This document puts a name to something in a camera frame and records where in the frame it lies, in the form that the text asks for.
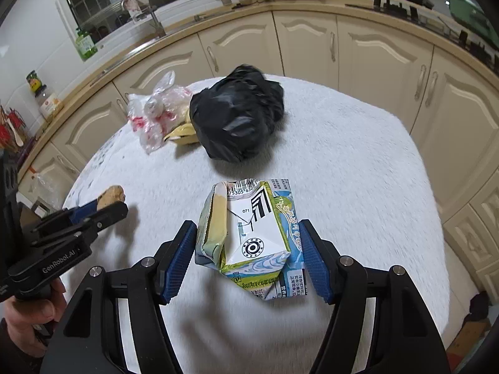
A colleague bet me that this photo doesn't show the cream kitchen cabinets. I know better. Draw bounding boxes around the cream kitchen cabinets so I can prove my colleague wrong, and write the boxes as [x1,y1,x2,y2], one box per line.
[20,10,498,300]

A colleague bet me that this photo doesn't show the kitchen faucet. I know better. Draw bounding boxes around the kitchen faucet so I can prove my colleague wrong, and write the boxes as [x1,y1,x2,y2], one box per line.
[121,0,166,37]

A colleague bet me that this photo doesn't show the seasoning jar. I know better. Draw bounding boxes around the seasoning jar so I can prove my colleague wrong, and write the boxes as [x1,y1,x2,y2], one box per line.
[35,84,63,122]

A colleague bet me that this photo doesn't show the crushed milk carton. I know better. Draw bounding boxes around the crushed milk carton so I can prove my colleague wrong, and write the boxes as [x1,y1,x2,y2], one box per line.
[195,178,307,300]

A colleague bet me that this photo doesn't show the green dish soap bottle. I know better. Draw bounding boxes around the green dish soap bottle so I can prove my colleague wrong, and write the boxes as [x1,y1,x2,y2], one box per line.
[75,28,98,61]

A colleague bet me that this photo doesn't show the green electric cooker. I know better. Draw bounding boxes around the green electric cooker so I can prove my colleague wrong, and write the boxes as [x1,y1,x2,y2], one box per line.
[447,0,499,50]

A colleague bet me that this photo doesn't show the black garbage bag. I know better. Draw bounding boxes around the black garbage bag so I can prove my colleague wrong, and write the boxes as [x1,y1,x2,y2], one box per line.
[189,64,284,163]

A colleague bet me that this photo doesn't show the left hand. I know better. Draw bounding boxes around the left hand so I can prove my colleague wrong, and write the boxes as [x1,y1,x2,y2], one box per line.
[3,278,67,358]

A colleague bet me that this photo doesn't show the banana peel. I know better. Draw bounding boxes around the banana peel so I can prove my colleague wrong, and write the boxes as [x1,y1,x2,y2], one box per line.
[163,113,199,145]

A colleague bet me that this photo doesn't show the black gas stove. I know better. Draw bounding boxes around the black gas stove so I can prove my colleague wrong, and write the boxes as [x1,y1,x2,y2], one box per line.
[355,0,498,73]

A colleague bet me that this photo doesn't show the clear bag with red print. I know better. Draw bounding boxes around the clear bag with red print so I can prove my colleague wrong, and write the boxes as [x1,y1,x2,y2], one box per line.
[128,70,192,155]

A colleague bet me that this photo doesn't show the brown food scrap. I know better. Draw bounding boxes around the brown food scrap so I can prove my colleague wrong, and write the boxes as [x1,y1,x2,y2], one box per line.
[96,185,125,210]

